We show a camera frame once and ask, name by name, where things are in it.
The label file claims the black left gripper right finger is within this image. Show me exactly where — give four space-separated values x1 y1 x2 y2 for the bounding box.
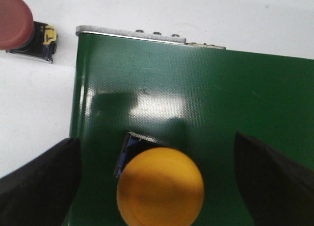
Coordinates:
234 132 314 226

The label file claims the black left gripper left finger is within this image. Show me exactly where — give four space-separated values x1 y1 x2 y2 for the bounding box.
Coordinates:
0 138 82 226

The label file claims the green conveyor belt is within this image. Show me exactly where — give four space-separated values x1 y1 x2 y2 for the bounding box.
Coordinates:
65 33 314 226

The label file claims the push button switch lower left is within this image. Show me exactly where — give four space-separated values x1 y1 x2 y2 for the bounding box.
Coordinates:
0 0 57 63

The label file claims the aluminium conveyor side rail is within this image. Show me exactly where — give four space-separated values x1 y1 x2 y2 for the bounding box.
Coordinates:
76 25 226 50

